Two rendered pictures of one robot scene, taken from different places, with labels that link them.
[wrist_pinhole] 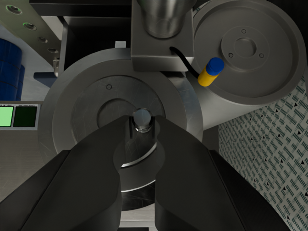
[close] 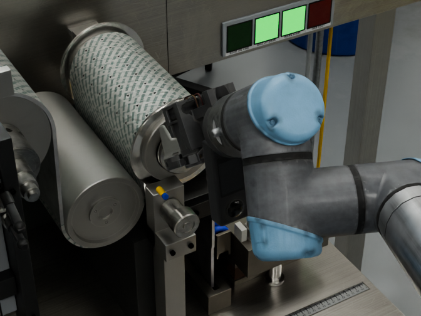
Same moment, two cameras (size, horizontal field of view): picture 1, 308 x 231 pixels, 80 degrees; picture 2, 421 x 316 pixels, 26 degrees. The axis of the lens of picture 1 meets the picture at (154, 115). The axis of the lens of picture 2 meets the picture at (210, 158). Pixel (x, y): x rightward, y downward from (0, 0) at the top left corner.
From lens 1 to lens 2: 115 cm
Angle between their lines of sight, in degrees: 38
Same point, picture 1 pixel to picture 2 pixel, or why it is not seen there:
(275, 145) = not seen: hidden behind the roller
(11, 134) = (253, 8)
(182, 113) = (147, 162)
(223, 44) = (119, 209)
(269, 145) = not seen: hidden behind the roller
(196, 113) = (135, 163)
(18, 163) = not seen: outside the picture
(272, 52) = (84, 216)
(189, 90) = (140, 174)
